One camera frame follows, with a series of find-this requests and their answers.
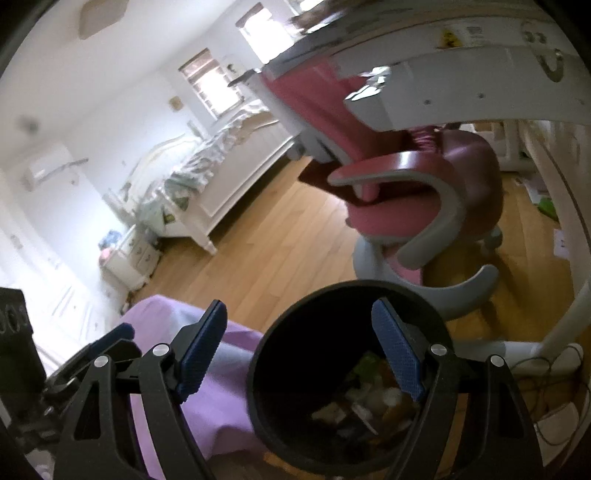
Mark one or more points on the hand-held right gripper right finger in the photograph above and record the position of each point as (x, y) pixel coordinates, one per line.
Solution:
(397, 350)

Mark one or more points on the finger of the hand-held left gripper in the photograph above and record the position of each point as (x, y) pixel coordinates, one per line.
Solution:
(115, 333)

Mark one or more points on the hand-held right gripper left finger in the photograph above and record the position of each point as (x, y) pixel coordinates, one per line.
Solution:
(203, 355)

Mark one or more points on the black round waste bin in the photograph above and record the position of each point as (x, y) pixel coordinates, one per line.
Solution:
(314, 332)

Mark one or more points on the pile of wrappers and scraps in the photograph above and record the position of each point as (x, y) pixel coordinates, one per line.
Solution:
(364, 397)

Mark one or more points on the purple cloth sheet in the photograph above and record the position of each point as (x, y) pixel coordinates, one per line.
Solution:
(231, 415)

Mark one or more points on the white wardrobe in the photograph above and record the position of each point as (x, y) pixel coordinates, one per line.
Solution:
(60, 295)

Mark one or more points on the white nightstand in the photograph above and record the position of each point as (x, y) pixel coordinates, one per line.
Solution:
(136, 258)

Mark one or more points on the pink soft toy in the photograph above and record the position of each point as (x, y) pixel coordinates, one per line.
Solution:
(107, 255)

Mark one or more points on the blue soft toy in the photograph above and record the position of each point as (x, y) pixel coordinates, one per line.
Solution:
(111, 238)

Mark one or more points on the pink and grey desk chair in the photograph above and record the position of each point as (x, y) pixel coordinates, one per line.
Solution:
(388, 217)

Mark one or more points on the white slipper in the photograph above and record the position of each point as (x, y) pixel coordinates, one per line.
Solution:
(558, 422)

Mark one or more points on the white air conditioner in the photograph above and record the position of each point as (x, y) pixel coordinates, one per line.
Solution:
(51, 164)

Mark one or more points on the floral bedding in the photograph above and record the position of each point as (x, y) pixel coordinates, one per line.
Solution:
(203, 161)

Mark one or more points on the white paper sheet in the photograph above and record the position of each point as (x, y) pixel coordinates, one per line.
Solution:
(562, 243)

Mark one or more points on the green plastic item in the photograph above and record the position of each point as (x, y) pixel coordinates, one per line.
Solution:
(548, 210)

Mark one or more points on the window with brown blind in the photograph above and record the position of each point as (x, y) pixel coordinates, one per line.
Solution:
(212, 83)

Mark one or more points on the white study desk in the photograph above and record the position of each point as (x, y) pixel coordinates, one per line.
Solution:
(461, 74)

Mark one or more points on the bright window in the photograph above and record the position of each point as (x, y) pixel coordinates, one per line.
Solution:
(265, 32)

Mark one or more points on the white bed frame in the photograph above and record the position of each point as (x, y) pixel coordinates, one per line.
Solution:
(240, 175)

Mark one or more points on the beige wall plate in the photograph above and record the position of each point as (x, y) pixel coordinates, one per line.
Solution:
(175, 103)

